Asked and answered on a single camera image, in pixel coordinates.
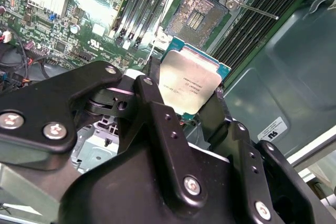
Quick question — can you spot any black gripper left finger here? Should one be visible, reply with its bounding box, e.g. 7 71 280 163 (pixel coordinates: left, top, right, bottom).
0 58 209 204

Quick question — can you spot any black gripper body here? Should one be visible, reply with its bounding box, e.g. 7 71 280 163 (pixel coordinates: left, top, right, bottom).
59 142 257 224

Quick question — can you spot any silver CPU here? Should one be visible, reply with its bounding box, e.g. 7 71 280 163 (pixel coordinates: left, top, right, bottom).
159 36 232 116

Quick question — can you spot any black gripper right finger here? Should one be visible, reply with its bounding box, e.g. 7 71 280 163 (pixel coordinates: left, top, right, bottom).
198 89 330 224

